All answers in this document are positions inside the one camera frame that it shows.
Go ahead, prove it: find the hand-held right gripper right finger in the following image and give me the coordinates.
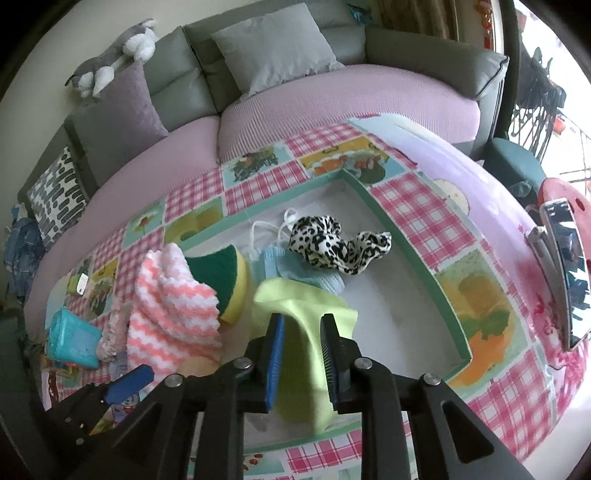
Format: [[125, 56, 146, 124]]
[[320, 314, 541, 480]]

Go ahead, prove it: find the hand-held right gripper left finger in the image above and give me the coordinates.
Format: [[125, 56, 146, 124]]
[[99, 314, 286, 480]]

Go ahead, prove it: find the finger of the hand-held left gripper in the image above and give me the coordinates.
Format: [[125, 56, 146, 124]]
[[44, 364, 154, 439]]

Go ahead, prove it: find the yellow-green cloth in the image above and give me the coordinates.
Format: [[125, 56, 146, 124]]
[[252, 277, 358, 432]]

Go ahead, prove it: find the pink and white striped cloth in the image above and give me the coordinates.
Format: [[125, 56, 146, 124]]
[[126, 242, 222, 377]]

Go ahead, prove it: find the light blue face mask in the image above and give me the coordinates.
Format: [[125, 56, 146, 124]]
[[249, 208, 345, 296]]

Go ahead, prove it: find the shallow teal cardboard box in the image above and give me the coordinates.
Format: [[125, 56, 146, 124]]
[[171, 168, 474, 450]]

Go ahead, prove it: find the green and yellow scouring sponge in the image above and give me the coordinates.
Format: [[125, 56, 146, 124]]
[[185, 244, 252, 324]]

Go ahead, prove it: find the leopard print scrunchie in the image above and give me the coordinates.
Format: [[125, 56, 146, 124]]
[[288, 215, 392, 276]]

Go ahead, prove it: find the pink frilly scrunchie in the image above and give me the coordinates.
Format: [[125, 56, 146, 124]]
[[97, 305, 134, 363]]

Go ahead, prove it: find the teal tissue packet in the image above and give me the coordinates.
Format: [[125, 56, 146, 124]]
[[46, 308, 103, 369]]

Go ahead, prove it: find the blue patterned cloth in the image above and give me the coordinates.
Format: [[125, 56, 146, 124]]
[[4, 205, 47, 303]]

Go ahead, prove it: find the white cushion with dark dashes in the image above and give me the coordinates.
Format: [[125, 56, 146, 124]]
[[26, 147, 90, 245]]

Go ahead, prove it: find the silver phone stand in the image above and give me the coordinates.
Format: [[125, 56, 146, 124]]
[[526, 222, 555, 259]]

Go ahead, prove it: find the silver smartphone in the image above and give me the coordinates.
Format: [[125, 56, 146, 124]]
[[540, 198, 591, 350]]

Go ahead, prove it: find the pink sofa cover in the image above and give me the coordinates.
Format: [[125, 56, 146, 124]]
[[23, 64, 481, 319]]

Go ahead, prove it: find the purple cushion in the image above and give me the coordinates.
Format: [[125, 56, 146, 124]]
[[71, 60, 169, 185]]

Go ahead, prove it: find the dark teal stool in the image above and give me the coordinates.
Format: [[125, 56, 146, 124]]
[[485, 137, 548, 197]]

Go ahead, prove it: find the light grey cushion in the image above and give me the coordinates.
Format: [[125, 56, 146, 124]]
[[211, 2, 346, 100]]

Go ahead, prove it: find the black balcony railing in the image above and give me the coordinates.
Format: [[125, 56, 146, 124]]
[[508, 46, 591, 185]]

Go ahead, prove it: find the grey and white plush toy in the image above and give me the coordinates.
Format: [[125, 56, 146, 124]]
[[65, 18, 158, 99]]

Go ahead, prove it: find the beige patterned curtain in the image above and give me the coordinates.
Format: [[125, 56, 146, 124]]
[[369, 0, 462, 42]]

